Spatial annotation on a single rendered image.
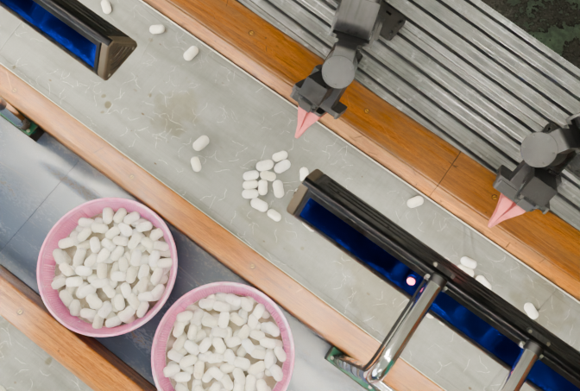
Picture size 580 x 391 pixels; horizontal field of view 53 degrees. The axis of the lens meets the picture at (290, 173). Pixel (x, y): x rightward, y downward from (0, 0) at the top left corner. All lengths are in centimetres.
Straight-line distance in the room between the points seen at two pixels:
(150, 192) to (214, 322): 29
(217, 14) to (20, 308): 72
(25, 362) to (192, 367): 31
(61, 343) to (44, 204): 31
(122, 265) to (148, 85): 39
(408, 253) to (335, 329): 37
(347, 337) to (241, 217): 31
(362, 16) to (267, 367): 67
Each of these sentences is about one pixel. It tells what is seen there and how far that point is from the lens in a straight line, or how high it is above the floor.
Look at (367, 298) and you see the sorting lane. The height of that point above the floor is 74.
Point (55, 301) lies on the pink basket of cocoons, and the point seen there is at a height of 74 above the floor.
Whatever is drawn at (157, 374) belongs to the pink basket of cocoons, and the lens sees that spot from 116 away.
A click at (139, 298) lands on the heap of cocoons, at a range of 119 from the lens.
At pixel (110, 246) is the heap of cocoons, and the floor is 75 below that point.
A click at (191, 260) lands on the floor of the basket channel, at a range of 124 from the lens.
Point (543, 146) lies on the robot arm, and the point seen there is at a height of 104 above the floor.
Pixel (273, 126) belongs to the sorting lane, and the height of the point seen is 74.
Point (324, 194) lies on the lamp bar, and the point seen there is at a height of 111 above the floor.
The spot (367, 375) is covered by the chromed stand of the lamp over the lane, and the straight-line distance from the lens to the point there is 81.
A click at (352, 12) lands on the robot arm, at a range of 104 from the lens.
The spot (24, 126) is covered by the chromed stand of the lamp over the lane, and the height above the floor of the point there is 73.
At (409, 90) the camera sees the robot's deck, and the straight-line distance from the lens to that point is 137.
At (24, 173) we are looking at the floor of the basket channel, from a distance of 137.
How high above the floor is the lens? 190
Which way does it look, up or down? 75 degrees down
